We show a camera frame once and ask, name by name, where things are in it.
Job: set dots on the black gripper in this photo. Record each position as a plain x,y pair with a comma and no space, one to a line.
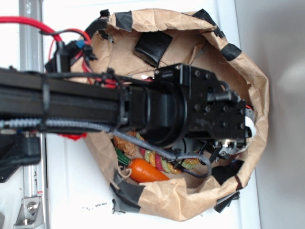
195,104

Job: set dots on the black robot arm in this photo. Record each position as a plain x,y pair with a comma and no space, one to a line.
49,102

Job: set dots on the brown paper bag bin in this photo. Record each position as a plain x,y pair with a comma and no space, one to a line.
197,41

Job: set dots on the orange plastic carrot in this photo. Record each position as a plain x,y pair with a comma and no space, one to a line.
140,170

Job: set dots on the brown seashell toy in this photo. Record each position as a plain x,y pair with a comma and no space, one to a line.
125,146

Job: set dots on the black folded wallet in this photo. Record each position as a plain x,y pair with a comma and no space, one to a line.
152,46

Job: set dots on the aluminium rail frame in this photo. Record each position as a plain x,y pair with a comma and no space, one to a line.
34,176

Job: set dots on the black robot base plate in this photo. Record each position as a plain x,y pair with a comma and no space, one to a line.
17,150

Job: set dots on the metal corner bracket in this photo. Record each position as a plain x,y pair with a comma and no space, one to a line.
30,215

